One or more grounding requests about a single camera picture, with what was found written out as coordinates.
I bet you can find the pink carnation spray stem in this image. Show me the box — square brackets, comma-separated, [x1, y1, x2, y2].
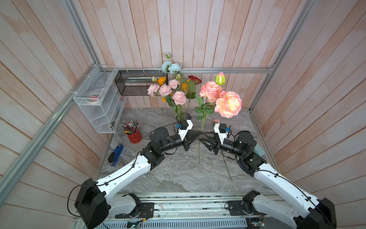
[147, 79, 187, 115]

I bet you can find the white wire mesh shelf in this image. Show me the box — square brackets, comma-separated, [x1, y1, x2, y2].
[73, 65, 126, 134]

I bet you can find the light blue flower stem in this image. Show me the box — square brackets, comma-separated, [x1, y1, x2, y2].
[161, 53, 183, 77]

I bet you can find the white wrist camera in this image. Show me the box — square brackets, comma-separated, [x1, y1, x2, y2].
[178, 120, 193, 141]
[214, 123, 230, 144]

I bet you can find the black wire mesh basket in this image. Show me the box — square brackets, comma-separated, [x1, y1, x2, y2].
[114, 70, 168, 96]

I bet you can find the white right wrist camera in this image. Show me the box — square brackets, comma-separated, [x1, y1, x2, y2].
[214, 123, 230, 144]

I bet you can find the dark ribbed glass vase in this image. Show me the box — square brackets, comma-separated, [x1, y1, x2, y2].
[176, 112, 192, 124]

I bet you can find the pink peony spray stem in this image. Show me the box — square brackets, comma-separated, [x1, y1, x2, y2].
[195, 72, 243, 164]

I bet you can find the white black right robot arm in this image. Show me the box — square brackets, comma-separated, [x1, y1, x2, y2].
[200, 131, 337, 229]

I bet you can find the light blue calculator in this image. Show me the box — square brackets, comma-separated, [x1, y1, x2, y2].
[254, 144, 266, 156]

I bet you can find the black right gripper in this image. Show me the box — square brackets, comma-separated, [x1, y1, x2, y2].
[201, 133, 246, 160]

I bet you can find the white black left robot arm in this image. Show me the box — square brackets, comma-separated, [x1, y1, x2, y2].
[74, 127, 202, 229]

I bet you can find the blue stapler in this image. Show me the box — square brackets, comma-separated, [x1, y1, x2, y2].
[108, 144, 124, 167]

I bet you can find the orange flower stem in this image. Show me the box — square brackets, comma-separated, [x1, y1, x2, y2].
[151, 75, 190, 103]

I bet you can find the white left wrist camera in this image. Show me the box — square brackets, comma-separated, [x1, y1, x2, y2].
[178, 120, 193, 141]

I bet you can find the large pink rose stem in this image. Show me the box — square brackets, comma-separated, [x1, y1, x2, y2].
[212, 118, 234, 181]

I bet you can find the tape roll on shelf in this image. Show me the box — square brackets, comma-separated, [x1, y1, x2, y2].
[85, 91, 104, 105]

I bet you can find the red pen cup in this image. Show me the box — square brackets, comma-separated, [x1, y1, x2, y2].
[122, 119, 142, 144]

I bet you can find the red flower stem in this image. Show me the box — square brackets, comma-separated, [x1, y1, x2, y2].
[186, 75, 202, 108]

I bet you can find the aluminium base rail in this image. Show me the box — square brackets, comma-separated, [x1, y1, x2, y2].
[73, 191, 307, 229]

